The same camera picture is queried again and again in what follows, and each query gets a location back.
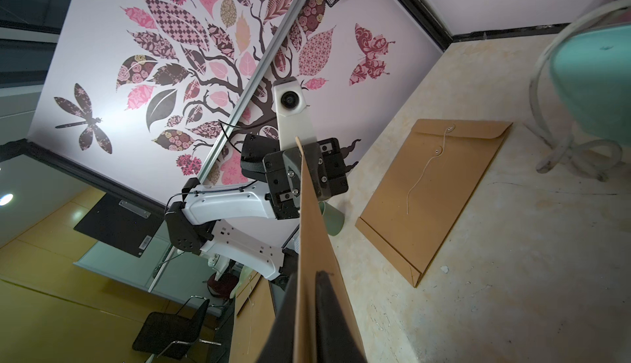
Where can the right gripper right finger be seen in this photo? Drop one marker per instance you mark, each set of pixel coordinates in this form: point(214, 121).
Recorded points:
point(334, 340)

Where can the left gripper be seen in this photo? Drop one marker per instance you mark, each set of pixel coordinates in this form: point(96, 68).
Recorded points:
point(283, 172)

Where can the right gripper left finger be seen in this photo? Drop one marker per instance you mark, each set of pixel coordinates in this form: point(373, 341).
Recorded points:
point(279, 345)

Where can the brown file bag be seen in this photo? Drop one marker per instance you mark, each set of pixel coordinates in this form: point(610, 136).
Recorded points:
point(426, 188)
point(317, 254)

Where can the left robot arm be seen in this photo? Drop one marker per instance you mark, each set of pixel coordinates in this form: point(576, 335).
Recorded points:
point(199, 223)

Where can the green cup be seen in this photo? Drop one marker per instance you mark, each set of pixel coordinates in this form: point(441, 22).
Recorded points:
point(333, 218)

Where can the black mesh chair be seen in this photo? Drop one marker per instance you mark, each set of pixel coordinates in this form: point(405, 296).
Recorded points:
point(172, 335)

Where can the mint green toaster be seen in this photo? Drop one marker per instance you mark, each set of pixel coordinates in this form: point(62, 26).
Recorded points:
point(590, 70)

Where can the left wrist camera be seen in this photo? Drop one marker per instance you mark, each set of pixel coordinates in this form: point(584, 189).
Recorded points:
point(293, 120)

